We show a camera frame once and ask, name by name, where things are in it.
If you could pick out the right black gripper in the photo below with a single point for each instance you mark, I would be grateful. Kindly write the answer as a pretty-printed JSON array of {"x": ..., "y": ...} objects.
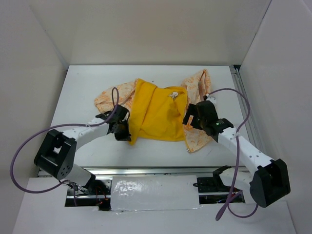
[{"x": 192, "y": 110}]

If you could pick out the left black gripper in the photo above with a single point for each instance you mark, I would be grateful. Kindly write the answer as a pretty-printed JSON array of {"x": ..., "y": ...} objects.
[{"x": 126, "y": 136}]

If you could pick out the yellow and patterned jacket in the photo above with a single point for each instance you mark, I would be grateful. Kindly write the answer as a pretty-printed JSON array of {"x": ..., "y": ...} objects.
[{"x": 157, "y": 113}]

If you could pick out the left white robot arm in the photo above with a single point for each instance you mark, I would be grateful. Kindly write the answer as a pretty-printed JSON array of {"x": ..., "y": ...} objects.
[{"x": 57, "y": 152}]

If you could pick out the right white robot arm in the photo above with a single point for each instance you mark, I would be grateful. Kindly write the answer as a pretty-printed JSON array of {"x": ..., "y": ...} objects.
[{"x": 267, "y": 180}]

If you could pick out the white cover sheet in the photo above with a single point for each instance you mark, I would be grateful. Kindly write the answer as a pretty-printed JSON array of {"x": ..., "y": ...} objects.
[{"x": 154, "y": 193}]

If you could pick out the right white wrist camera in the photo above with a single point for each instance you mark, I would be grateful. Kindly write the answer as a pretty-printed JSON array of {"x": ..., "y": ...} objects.
[{"x": 210, "y": 98}]

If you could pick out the aluminium frame rail front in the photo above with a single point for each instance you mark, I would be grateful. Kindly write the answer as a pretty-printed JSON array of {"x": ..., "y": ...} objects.
[{"x": 149, "y": 171}]

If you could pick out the aluminium frame rail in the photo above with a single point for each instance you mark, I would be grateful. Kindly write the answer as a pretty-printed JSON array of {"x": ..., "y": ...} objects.
[
  {"x": 250, "y": 126},
  {"x": 149, "y": 171}
]

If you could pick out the aluminium frame rail right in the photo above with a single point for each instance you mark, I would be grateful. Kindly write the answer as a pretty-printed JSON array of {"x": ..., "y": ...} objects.
[{"x": 250, "y": 126}]

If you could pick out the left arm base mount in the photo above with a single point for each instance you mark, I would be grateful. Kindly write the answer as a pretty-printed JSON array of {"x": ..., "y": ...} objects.
[{"x": 99, "y": 196}]

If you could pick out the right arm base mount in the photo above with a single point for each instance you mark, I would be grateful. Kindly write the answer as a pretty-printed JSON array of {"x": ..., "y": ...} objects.
[{"x": 211, "y": 191}]

